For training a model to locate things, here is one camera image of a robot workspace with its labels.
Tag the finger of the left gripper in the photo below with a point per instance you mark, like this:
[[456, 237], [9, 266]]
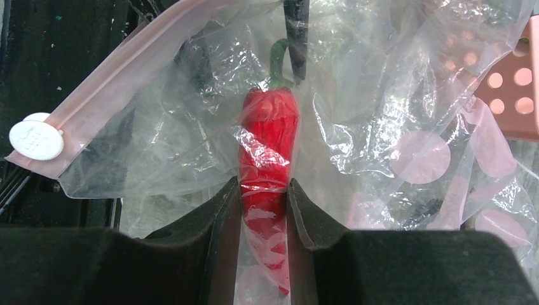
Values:
[[297, 13]]

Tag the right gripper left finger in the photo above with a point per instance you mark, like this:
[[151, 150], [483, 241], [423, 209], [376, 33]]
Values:
[[190, 261]]

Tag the clear zip top bag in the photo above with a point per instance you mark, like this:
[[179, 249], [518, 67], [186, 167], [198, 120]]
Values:
[[369, 105]]

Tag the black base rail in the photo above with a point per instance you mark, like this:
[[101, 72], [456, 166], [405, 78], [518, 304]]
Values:
[[47, 49]]

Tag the pink perforated plastic basket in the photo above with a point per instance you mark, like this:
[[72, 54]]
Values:
[[511, 88]]

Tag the red fake chili pepper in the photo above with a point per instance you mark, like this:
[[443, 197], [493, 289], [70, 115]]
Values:
[[270, 120]]

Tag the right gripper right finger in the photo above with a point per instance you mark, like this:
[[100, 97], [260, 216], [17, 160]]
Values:
[[331, 264]]

